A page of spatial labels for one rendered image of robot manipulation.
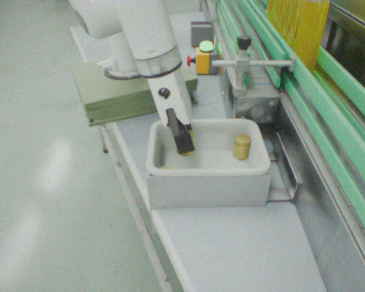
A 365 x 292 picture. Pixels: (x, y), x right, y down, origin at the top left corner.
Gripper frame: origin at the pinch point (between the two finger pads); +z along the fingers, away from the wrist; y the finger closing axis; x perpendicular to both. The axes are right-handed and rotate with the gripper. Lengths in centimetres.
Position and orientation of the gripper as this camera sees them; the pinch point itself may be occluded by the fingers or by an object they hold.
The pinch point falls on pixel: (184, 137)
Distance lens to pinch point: 63.2
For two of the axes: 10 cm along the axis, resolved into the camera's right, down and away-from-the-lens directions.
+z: 2.6, 7.7, 5.8
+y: -0.1, -6.0, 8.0
